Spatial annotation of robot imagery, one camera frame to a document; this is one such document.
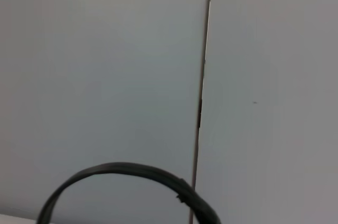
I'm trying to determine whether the black round teapot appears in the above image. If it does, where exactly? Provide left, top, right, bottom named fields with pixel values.
left=35, top=162, right=222, bottom=224

